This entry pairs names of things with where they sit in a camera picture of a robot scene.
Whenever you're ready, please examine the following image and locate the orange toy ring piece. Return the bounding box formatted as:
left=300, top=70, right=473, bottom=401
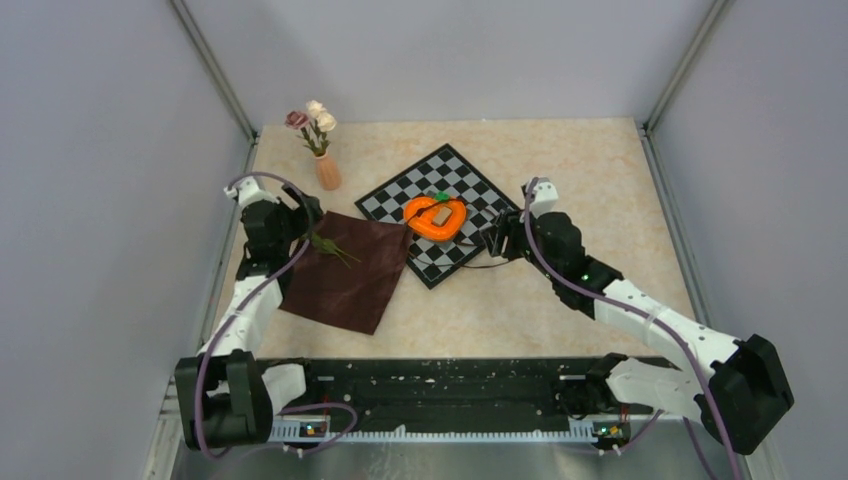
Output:
left=403, top=195, right=468, bottom=244

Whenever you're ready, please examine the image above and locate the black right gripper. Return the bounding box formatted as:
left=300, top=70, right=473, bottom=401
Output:
left=481, top=204, right=561, bottom=281

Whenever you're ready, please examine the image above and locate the purple cable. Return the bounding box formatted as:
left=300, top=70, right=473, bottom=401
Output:
left=195, top=172, right=359, bottom=462
left=523, top=177, right=747, bottom=480

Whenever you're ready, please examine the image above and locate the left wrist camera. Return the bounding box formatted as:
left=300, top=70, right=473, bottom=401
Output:
left=224, top=176, right=281, bottom=209

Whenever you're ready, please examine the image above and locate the black white chessboard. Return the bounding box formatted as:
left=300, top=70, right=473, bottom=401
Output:
left=355, top=144, right=518, bottom=289

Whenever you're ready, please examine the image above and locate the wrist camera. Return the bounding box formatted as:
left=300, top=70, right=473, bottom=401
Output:
left=224, top=176, right=281, bottom=209
left=521, top=177, right=559, bottom=217

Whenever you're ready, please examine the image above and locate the peach ribbed vase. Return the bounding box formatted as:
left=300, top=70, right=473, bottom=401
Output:
left=314, top=153, right=342, bottom=191

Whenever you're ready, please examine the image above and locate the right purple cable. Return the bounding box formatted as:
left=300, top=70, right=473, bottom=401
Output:
left=523, top=177, right=747, bottom=480

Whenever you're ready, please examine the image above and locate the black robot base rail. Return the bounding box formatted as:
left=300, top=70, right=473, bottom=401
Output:
left=195, top=356, right=725, bottom=435

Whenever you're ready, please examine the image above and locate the tan wooden block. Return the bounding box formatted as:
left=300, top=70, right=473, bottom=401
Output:
left=431, top=206, right=453, bottom=227

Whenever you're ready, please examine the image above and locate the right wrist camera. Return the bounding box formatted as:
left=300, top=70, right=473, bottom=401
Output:
left=521, top=177, right=559, bottom=217

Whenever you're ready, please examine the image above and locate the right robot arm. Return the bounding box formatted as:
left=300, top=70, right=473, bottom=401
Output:
left=478, top=211, right=794, bottom=455

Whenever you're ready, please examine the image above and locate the aluminium frame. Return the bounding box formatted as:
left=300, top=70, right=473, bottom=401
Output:
left=142, top=0, right=786, bottom=480

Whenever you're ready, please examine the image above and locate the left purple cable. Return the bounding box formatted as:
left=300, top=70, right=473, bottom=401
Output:
left=195, top=172, right=359, bottom=462

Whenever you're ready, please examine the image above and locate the maroon wrapping paper sheet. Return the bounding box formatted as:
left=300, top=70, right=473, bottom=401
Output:
left=280, top=212, right=412, bottom=335

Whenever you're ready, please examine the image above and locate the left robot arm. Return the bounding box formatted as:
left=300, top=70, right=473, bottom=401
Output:
left=174, top=179, right=323, bottom=458

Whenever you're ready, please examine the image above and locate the cream rose stem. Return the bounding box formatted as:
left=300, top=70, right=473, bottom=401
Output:
left=315, top=111, right=337, bottom=156
left=306, top=100, right=327, bottom=157

